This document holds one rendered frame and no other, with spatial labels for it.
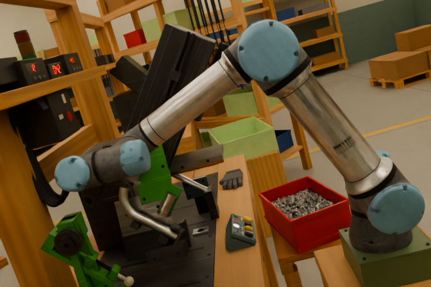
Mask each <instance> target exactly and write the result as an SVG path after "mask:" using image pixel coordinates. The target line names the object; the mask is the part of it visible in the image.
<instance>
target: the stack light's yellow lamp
mask: <svg viewBox="0 0 431 287"><path fill-rule="evenodd" d="M18 48H19V52H20V54H21V57H23V56H27V55H31V54H35V50H34V48H33V45H32V43H31V42H26V43H23V44H19V45H18Z"/></svg>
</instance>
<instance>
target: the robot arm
mask: <svg viewBox="0 0 431 287"><path fill-rule="evenodd" d="M311 68H312V60H311V59H310V58H309V56H308V55H307V54H306V52H305V51H304V50H303V49H302V47H301V46H300V45H299V43H298V39H297V38H296V35H295V34H294V33H293V31H292V30H291V29H290V28H289V27H288V26H286V25H285V24H283V23H281V22H279V21H277V20H269V19H266V20H259V21H256V22H254V23H253V24H251V25H249V26H248V27H247V28H246V29H245V30H244V31H243V32H242V33H241V34H240V36H239V37H238V38H237V39H236V40H235V41H234V42H233V44H232V45H230V46H229V47H228V48H227V49H225V50H224V51H223V52H222V55H221V59H220V60H218V61H217V62H216V63H214V64H213V65H212V66H211V67H210V68H208V69H207V70H206V71H204V72H203V73H202V74H201V75H199V76H198V77H197V78H196V79H195V80H193V81H192V82H190V83H189V84H188V85H187V86H186V87H184V88H183V89H182V90H180V91H179V92H178V93H177V94H176V95H174V96H173V97H171V98H170V99H169V100H168V101H167V102H165V103H164V104H163V105H161V107H159V108H158V109H156V110H155V111H154V112H153V113H152V114H150V115H149V116H148V117H146V118H145V119H144V120H143V121H141V123H139V124H137V125H136V126H135V127H134V128H133V129H130V130H128V131H127V132H125V134H124V135H123V137H122V138H121V139H120V140H119V141H118V142H117V143H116V144H115V145H114V146H111V145H104V146H103V148H102V149H101V150H98V151H94V152H90V153H87V154H83V155H80V156H69V157H68V158H64V159H63V160H61V161H60V162H59V163H58V164H57V166H56V168H55V181H56V183H57V185H58V186H59V187H60V188H61V189H63V190H65V191H67V192H80V191H82V190H83V193H82V196H81V202H83V203H85V204H87V205H88V206H90V207H91V208H94V209H95V208H96V207H97V206H98V205H99V203H100V201H101V197H102V194H103V190H104V187H105V184H106V183H108V184H110V185H116V186H120V187H122V188H133V187H136V186H138V185H139V184H140V183H141V182H140V181H138V179H139V176H140V174H142V173H145V172H147V171H148V170H149V169H150V167H151V157H150V153H151V152H153V151H154V150H155V149H156V148H158V147H159V146H160V145H162V144H163V143H164V142H165V141H166V140H168V139H169V138H170V137H172V136H173V135H175V134H176V133H177V132H179V130H181V129H182V128H184V127H185V126H186V125H187V124H189V123H190V122H192V121H193V120H194V119H195V118H196V117H198V116H199V115H201V114H202V113H203V112H204V111H206V110H207V109H209V107H211V106H212V105H213V104H215V103H216V102H217V101H219V100H220V99H221V98H223V97H224V96H225V95H226V94H228V93H229V92H231V91H232V90H233V89H234V88H236V87H237V86H239V85H240V84H246V85H247V84H248V83H249V82H250V81H252V80H254V81H255V82H256V84H257V85H258V86H259V87H260V88H261V89H262V91H263V92H264V93H265V94H266V95H267V96H268V97H276V98H279V100H281V102H282V103H283V105H284V106H285V107H286V108H287V109H288V110H289V111H290V113H291V114H292V116H293V117H294V118H295V119H296V120H297V121H298V122H299V124H300V125H301V126H302V128H303V129H304V130H305V131H306V132H307V133H308V135H309V136H310V137H311V139H313V141H314V142H315V143H316V144H317V146H318V147H319V148H320V149H321V150H322V152H323V153H324V154H325V155H326V157H327V158H328V159H329V160H330V161H331V162H332V164H333V165H334V166H335V168H336V169H337V170H338V171H339V172H340V173H341V175H342V176H343V177H344V181H345V190H346V191H347V194H348V200H349V203H350V209H351V220H350V228H349V238H350V243H351V245H352V246H353V247H354V248H356V249H357V250H359V251H362V252H366V253H370V254H385V253H390V252H395V251H397V250H400V249H402V248H404V247H406V246H407V245H408V244H409V243H410V242H411V240H412V232H411V229H413V228H414V227H415V226H417V224H418V223H419V222H420V220H421V219H422V217H423V214H424V210H425V200H424V198H423V196H422V194H421V193H420V191H419V190H418V189H417V188H416V187H415V186H414V185H412V184H410V183H409V181H408V180H407V179H406V178H405V176H404V175H403V174H402V173H401V172H400V170H399V169H398V167H397V166H396V165H395V164H394V163H393V161H392V160H391V158H390V155H389V153H388V152H386V151H374V150H373V148H372V147H371V146H370V145H369V144H368V142H367V141H366V139H365V138H364V137H363V136H362V135H361V133H360V132H359V131H358V129H357V128H356V127H355V126H354V125H353V123H352V122H351V121H350V119H349V118H348V117H347V116H346V115H345V113H344V112H343V111H342V110H341V109H340V107H339V106H338V105H337V103H336V102H335V101H334V100H333V99H332V97H331V96H330V94H329V93H328V92H327V91H326V90H325V88H324V87H323V86H322V84H321V83H320V82H319V81H318V80H317V78H316V77H315V76H314V75H313V73H312V71H311Z"/></svg>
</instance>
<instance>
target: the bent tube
mask: <svg viewBox="0 0 431 287"><path fill-rule="evenodd" d="M128 191H129V188H122V187H120V189H119V202H120V205H121V208H122V209H123V211H124V212H125V213H126V214H127V215H128V216H129V217H130V218H131V219H133V220H135V221H137V222H139V223H141V224H143V225H144V226H146V227H148V228H150V229H152V230H154V231H156V232H158V233H160V234H162V235H164V236H166V237H168V238H170V239H172V240H174V241H175V239H176V237H177V235H178V232H176V231H174V230H172V229H171V228H170V227H168V226H166V225H164V224H162V223H160V222H158V221H156V220H154V219H152V218H150V217H148V216H146V215H144V214H142V213H140V212H138V211H137V210H135V209H134V208H133V207H132V206H131V204H130V202H129V198H128Z"/></svg>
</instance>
